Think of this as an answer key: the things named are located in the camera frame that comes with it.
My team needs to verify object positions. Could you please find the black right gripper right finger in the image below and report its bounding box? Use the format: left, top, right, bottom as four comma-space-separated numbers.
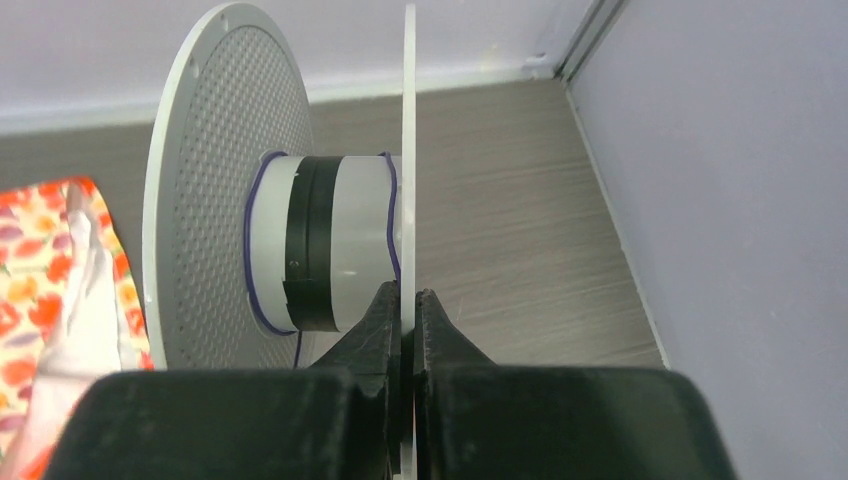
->
413, 290, 736, 479

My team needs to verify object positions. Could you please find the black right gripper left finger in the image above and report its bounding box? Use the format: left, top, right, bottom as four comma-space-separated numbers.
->
45, 282, 401, 479

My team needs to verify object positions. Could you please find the white perforated cable spool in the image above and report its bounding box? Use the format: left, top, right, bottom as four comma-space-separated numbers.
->
142, 3, 418, 479

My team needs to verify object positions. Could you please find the floral orange cloth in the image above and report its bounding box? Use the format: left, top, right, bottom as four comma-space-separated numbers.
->
1, 177, 153, 479

